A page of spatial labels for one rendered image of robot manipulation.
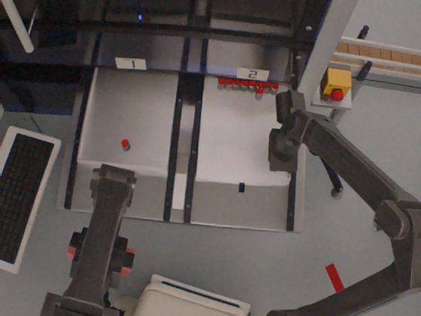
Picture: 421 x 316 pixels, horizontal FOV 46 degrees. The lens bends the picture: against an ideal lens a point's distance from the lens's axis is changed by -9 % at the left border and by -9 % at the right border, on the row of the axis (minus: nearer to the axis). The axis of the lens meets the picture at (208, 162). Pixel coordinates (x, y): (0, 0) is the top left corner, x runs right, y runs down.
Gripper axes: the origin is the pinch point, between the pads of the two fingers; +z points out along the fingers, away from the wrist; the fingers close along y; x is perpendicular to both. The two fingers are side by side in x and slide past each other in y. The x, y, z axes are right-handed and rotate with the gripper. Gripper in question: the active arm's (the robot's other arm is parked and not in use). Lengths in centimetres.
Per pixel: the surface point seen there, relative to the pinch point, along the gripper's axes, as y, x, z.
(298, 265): -11, -28, 108
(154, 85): 27.8, 34.7, 20.5
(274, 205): -6.0, -2.7, 20.1
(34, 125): 27, 84, 60
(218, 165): 4.4, 13.9, 20.1
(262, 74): 27.0, 4.0, 5.7
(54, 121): 27, 75, 55
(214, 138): 12.2, 15.5, 20.2
